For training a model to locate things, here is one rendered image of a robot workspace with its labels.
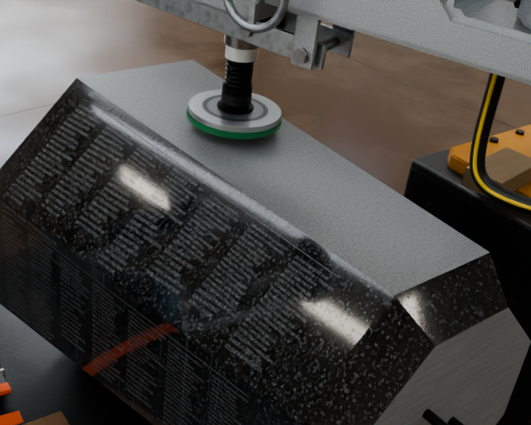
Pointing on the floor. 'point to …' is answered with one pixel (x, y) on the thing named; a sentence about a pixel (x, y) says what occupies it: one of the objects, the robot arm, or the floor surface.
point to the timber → (50, 420)
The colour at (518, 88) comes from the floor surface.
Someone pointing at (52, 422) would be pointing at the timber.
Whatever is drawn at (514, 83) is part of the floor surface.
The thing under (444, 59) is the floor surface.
